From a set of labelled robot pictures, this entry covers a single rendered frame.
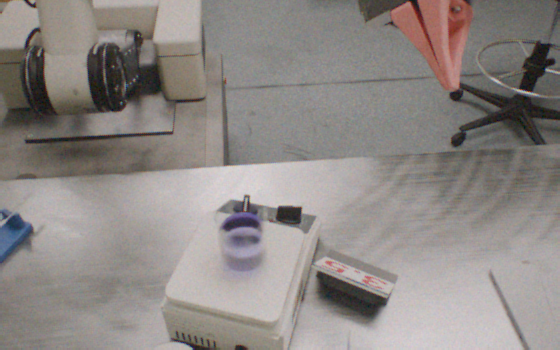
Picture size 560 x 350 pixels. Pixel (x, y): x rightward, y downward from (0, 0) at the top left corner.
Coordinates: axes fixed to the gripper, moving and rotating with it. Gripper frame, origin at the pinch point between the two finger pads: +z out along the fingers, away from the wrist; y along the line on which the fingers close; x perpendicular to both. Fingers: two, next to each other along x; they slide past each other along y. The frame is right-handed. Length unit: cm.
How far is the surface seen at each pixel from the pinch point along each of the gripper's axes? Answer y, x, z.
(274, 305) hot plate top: -20.6, -3.5, 15.9
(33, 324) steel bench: -47, -15, 14
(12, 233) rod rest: -55, -13, 2
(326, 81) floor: -104, 143, -67
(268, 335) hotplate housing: -21.9, -3.6, 18.6
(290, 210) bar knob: -25.0, 6.8, 5.8
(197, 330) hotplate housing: -28.9, -6.5, 17.1
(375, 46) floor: -94, 176, -87
